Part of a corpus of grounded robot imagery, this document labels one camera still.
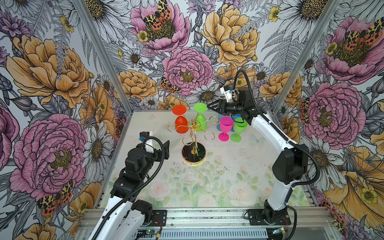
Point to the gold wire glass rack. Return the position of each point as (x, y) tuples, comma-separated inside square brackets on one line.
[(193, 152)]

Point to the blue wine glass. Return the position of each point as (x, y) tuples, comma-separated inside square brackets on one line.
[(218, 124), (234, 118)]

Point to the aluminium front rail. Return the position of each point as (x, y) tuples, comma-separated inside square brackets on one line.
[(307, 223)]

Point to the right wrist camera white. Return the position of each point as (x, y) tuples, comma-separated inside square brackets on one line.
[(229, 93)]

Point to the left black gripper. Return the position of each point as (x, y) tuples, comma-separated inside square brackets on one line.
[(166, 150)]

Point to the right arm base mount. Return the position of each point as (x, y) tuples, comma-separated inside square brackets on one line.
[(266, 217)]

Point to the red wine glass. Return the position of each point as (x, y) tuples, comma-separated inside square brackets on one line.
[(181, 123)]

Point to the blue wine glass front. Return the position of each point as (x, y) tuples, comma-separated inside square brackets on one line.
[(218, 124)]

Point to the pink wine glass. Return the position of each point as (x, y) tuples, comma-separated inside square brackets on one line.
[(226, 125)]

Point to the green wine glass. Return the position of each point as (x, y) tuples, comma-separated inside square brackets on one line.
[(239, 127), (201, 108)]

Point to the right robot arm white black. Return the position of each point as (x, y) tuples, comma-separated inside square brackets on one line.
[(289, 167)]

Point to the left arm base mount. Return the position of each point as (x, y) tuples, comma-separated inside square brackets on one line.
[(158, 218)]

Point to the green wine glass front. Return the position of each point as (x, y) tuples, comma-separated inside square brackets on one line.
[(239, 127)]

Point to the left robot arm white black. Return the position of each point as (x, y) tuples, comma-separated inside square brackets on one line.
[(124, 214)]

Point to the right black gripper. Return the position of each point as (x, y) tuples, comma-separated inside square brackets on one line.
[(222, 104)]

